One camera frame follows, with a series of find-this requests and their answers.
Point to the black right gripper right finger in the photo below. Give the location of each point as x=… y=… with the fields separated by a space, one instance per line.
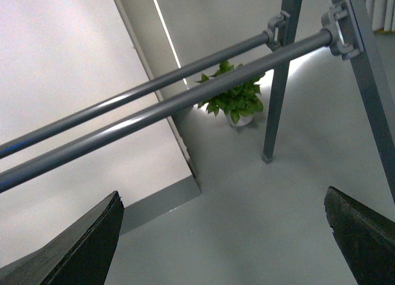
x=364 y=237

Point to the green potted plant right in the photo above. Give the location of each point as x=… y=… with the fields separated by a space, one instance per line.
x=239 y=104

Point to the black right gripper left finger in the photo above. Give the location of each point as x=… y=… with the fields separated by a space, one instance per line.
x=81 y=254

